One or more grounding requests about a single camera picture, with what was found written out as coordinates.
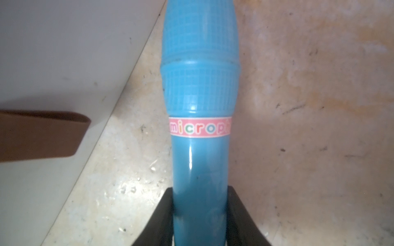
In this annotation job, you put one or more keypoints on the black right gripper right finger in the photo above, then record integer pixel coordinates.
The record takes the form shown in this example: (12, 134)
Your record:
(241, 229)

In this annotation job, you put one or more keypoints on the white top drawer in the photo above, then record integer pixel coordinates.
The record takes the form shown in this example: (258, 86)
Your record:
(62, 56)

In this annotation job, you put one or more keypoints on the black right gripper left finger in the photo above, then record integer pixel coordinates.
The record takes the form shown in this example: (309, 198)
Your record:
(159, 229)

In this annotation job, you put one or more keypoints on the brown top drawer handle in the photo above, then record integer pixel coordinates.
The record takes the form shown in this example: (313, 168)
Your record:
(28, 135)

